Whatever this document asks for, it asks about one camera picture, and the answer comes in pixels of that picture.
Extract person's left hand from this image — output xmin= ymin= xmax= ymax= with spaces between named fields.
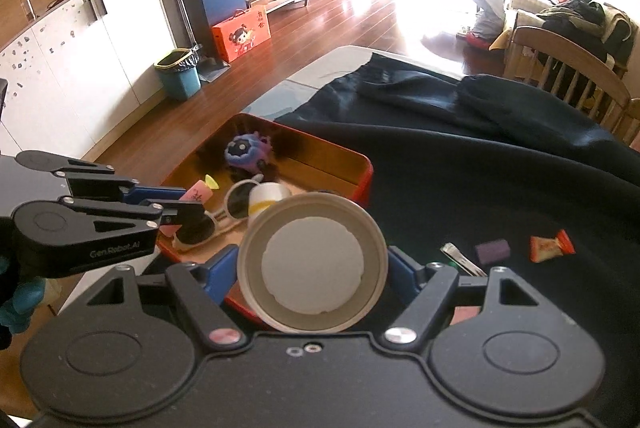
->
xmin=0 ymin=258 xmax=47 ymax=349

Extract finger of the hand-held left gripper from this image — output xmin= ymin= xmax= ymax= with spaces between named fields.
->
xmin=62 ymin=199 xmax=207 ymax=241
xmin=57 ymin=162 xmax=187 ymax=205

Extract pink toy with yellow tip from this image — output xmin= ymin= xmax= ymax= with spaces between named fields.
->
xmin=180 ymin=175 xmax=221 ymax=206

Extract dark cloth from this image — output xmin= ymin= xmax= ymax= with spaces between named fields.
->
xmin=272 ymin=53 xmax=640 ymax=428

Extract wooden chair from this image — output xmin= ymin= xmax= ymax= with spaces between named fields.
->
xmin=502 ymin=25 xmax=632 ymax=129

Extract purple block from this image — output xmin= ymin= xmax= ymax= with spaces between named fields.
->
xmin=475 ymin=239 xmax=511 ymax=265

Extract white cabinet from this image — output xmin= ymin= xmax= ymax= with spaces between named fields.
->
xmin=0 ymin=0 xmax=176 ymax=159

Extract pink hair clip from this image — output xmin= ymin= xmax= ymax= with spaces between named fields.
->
xmin=450 ymin=305 xmax=482 ymax=326

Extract teal trash bin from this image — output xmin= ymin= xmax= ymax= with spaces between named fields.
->
xmin=154 ymin=49 xmax=202 ymax=102

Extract silver metal clip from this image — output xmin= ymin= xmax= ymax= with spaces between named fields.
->
xmin=440 ymin=242 xmax=488 ymax=278

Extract dark dustpan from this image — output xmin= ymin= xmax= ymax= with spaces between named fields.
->
xmin=196 ymin=55 xmax=232 ymax=83

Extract red candy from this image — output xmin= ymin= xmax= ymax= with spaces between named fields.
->
xmin=530 ymin=229 xmax=576 ymax=264

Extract white sunglasses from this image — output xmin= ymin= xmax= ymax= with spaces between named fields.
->
xmin=172 ymin=175 xmax=263 ymax=254

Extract red tin box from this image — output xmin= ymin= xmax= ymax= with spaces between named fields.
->
xmin=156 ymin=112 xmax=374 ymax=326

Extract purple plush toy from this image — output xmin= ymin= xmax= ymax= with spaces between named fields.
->
xmin=223 ymin=132 xmax=273 ymax=171

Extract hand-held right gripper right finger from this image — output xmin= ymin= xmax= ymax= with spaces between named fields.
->
xmin=381 ymin=246 xmax=571 ymax=351

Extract orange gift box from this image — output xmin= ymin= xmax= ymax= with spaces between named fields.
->
xmin=211 ymin=9 xmax=272 ymax=64

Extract white plastic bottle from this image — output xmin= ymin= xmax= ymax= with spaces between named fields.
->
xmin=248 ymin=182 xmax=293 ymax=216

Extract grey blanket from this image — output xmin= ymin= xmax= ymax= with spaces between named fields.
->
xmin=600 ymin=5 xmax=640 ymax=64

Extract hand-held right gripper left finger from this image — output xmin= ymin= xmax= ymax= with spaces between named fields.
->
xmin=55 ymin=244 xmax=248 ymax=353

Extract pile of dark clothes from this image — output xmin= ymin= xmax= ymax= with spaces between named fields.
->
xmin=537 ymin=0 xmax=608 ymax=41

